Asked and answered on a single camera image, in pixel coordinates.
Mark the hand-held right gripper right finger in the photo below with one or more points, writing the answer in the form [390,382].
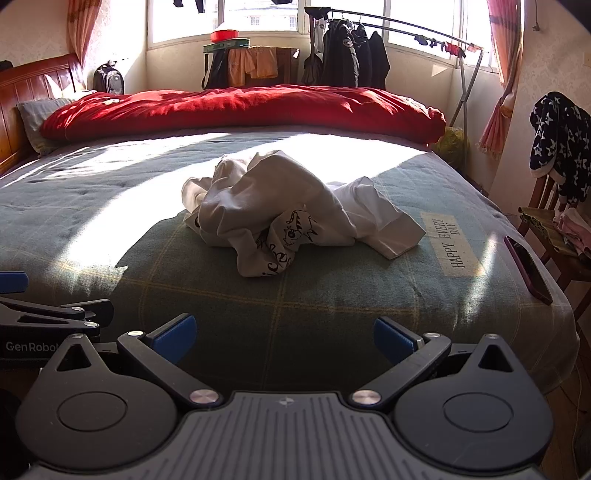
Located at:
[392,341]

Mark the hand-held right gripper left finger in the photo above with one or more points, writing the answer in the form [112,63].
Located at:
[173,336]

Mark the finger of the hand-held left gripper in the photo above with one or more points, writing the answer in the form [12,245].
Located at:
[69,314]
[14,281]

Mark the white printed t-shirt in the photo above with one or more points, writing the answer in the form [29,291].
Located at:
[258,198]

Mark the folded pink clothes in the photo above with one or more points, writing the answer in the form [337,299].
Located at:
[575,230]

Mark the metal clothes drying rack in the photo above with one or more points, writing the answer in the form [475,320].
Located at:
[463,92]

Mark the orange hanging clothes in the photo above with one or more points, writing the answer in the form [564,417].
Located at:
[258,62]

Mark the row of clothes pegs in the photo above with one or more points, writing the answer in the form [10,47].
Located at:
[434,42]

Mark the green plaid bed sheet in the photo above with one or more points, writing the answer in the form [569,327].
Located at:
[323,300]

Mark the purple smartphone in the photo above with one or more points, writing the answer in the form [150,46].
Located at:
[528,272]

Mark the grey pillow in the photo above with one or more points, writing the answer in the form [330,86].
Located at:
[32,120]

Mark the wooden headboard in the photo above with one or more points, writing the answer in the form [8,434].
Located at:
[27,87]

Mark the yellow-green plastic bag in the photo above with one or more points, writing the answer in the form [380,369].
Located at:
[450,147]

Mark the wooden chair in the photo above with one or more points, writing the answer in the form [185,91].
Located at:
[538,194]

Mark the dark backpack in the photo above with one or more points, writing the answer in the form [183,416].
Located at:
[111,81]

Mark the red quilt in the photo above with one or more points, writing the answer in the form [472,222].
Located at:
[231,110]

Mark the dark star-print garment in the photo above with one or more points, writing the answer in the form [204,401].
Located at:
[563,138]

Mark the dark hanging garment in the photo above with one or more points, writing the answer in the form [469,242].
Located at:
[214,69]

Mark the plain black jacket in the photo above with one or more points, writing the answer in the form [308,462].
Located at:
[374,64]

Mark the hanging dark bag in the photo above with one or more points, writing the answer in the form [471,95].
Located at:
[313,71]

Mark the black jacket with badge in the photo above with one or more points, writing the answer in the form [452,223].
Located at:
[339,60]

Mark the red plastic basin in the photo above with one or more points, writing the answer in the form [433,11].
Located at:
[225,36]

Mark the window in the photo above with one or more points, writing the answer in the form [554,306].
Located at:
[258,16]

